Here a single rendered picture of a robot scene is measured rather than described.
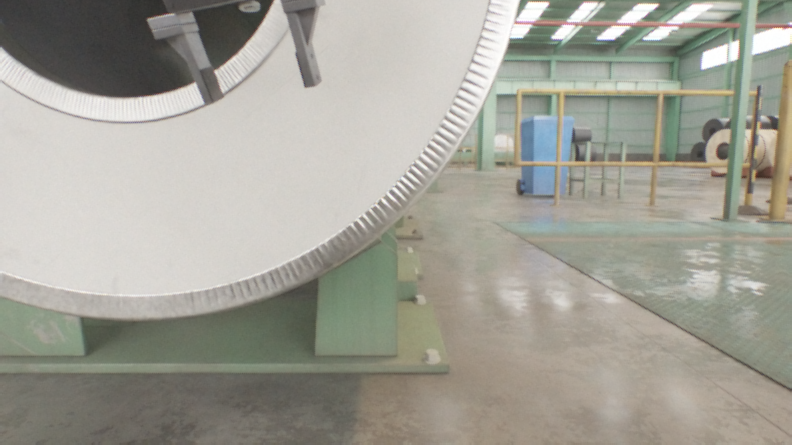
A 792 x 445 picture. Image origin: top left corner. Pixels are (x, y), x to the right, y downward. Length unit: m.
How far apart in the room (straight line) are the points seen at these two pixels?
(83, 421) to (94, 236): 0.32
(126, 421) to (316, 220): 0.47
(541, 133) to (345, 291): 4.15
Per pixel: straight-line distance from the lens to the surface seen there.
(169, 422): 0.83
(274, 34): 0.64
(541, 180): 4.83
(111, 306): 0.77
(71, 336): 1.09
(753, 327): 1.42
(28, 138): 0.80
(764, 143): 14.13
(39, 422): 0.94
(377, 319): 0.85
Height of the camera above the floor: 0.43
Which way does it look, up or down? 6 degrees down
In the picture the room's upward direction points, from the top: straight up
